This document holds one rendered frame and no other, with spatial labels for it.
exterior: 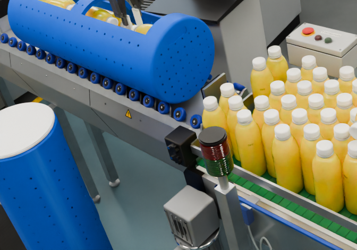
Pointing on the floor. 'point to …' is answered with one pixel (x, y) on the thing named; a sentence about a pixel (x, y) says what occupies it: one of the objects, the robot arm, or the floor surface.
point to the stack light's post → (232, 217)
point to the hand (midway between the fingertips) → (133, 21)
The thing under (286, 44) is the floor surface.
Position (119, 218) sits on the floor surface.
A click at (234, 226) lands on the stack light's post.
